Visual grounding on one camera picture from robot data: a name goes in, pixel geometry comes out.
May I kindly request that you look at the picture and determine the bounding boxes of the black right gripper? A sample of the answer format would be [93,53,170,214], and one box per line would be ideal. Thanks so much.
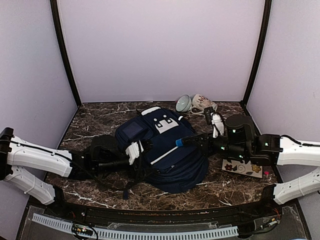
[191,130,249,161]

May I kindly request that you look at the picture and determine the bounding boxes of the blue black marker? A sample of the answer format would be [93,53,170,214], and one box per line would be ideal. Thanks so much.
[175,136,200,147]

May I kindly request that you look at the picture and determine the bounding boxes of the navy blue student backpack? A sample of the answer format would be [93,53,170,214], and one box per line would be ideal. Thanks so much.
[115,106,209,194]

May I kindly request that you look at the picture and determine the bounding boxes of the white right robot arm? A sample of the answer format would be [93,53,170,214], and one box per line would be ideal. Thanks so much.
[175,107,320,217]

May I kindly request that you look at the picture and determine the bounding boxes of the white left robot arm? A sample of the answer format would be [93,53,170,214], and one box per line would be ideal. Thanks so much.
[0,127,152,218]

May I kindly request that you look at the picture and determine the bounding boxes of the white floral mug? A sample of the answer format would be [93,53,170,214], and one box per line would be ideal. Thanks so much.
[190,94,218,115]

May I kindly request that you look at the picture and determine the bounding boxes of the tipped celadon bowl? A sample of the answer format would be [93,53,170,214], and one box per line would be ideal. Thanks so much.
[175,94,192,113]

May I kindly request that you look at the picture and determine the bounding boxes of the small green circuit board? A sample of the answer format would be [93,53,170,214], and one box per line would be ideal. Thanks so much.
[71,224,94,237]

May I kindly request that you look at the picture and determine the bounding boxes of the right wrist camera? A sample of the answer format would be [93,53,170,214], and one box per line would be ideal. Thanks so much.
[210,112,225,139]

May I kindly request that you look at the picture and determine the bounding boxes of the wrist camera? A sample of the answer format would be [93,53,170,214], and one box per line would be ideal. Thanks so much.
[210,112,225,139]
[125,140,144,165]

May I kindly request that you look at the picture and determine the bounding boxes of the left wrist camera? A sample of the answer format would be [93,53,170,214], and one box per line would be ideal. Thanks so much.
[125,140,144,165]

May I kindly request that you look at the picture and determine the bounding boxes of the black front rail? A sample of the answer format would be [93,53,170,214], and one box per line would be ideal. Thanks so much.
[44,201,282,225]

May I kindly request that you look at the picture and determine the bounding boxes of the grey slotted cable duct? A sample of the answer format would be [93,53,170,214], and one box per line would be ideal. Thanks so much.
[31,213,239,240]

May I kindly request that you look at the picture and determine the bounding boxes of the right black frame post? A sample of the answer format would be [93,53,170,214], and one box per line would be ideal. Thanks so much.
[240,0,272,109]

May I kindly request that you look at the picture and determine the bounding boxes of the black frame post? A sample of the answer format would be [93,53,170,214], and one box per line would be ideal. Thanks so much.
[49,0,82,108]
[240,0,272,109]

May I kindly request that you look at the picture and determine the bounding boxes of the left black frame post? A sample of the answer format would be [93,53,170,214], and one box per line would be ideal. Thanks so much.
[49,0,82,108]

